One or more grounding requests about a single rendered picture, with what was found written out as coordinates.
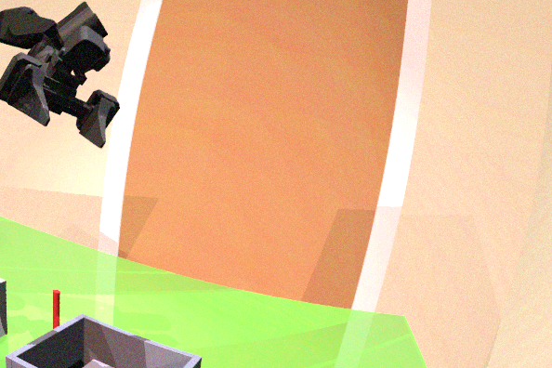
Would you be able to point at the red peg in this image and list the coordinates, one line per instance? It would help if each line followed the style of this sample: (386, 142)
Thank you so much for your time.
(56, 307)

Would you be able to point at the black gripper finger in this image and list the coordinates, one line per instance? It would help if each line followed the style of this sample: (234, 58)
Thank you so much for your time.
(94, 127)
(28, 96)

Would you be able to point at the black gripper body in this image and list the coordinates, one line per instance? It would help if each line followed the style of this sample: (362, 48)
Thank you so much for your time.
(59, 87)

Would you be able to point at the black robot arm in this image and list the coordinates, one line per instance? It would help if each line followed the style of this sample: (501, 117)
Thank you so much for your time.
(77, 40)

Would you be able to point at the white plate with hole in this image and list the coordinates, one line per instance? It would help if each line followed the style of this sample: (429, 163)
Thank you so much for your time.
(96, 364)

